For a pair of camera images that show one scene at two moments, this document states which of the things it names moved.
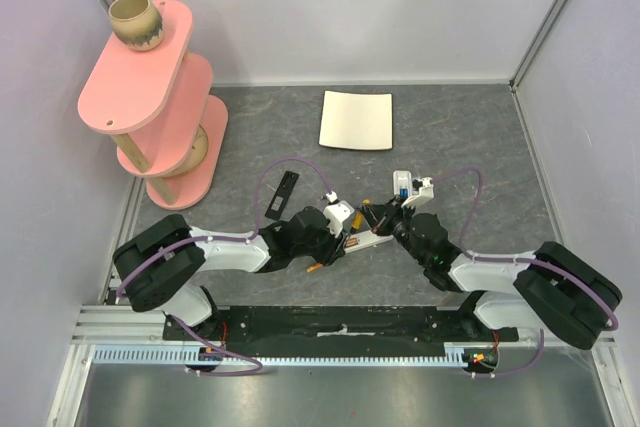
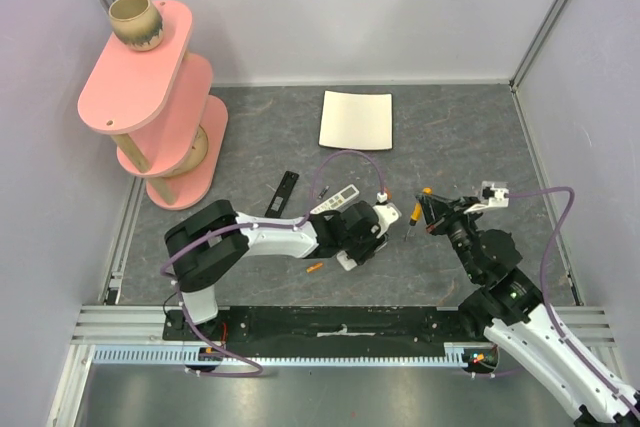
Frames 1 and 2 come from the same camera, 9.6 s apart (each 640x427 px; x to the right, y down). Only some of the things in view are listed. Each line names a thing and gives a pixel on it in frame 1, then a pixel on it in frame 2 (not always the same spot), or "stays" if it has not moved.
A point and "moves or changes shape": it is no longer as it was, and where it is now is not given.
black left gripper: [334, 250] to [372, 244]
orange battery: [313, 267] stays
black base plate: [333, 326] stays
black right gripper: [385, 217] to [447, 216]
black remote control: [282, 195] stays
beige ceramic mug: [136, 21] stays
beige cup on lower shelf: [195, 157] stays
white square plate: [357, 120] stays
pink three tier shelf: [171, 130] stays
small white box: [402, 179] to [348, 264]
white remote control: [366, 239] moves or changes shape
